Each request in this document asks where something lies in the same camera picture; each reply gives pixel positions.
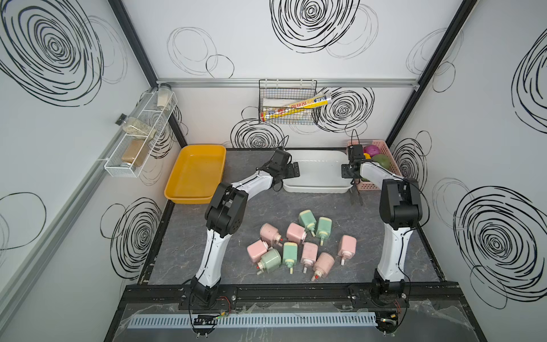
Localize white plastic storage tray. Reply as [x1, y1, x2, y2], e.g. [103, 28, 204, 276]
[283, 150, 352, 193]

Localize yellow plastic storage tray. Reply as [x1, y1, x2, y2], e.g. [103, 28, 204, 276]
[164, 145, 226, 205]

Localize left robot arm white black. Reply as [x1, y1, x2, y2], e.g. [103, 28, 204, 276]
[190, 148, 300, 307]

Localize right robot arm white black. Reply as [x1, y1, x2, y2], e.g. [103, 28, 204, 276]
[341, 145, 423, 304]

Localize yellow red foil roll box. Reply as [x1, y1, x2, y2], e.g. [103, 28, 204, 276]
[259, 94, 331, 122]

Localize purple toy vegetable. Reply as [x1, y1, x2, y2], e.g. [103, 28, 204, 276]
[363, 145, 381, 158]

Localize green toy apple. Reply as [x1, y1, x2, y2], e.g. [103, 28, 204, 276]
[372, 153, 391, 170]

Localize pink perforated plastic basket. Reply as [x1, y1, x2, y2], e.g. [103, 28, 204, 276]
[341, 140, 404, 191]

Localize glass jar on shelf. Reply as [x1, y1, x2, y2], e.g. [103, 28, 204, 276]
[157, 84, 172, 109]

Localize clear bottle on shelf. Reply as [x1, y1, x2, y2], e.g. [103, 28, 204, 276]
[115, 114, 156, 141]

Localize black wire wall basket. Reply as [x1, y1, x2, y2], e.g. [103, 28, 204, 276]
[259, 78, 319, 125]

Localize aluminium wall rail back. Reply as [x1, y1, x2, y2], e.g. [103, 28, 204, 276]
[156, 78, 420, 90]

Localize aluminium wall rail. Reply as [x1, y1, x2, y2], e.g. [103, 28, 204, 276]
[156, 78, 420, 90]
[1, 132, 122, 329]

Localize white wire wall shelf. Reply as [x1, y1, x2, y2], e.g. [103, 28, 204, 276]
[104, 84, 177, 178]

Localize white slotted cable duct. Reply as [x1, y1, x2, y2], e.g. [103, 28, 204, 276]
[127, 312, 377, 329]

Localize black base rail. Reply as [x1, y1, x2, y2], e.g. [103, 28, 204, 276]
[117, 281, 464, 315]

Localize black corner frame post right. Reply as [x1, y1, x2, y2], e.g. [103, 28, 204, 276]
[386, 0, 478, 147]

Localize black corner frame post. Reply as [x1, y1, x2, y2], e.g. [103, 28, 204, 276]
[108, 0, 187, 148]
[386, 0, 478, 147]

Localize black corner frame post left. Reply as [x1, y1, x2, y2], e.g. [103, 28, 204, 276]
[108, 0, 187, 148]

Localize aluminium wall rail left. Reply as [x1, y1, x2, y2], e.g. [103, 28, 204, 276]
[1, 132, 122, 329]

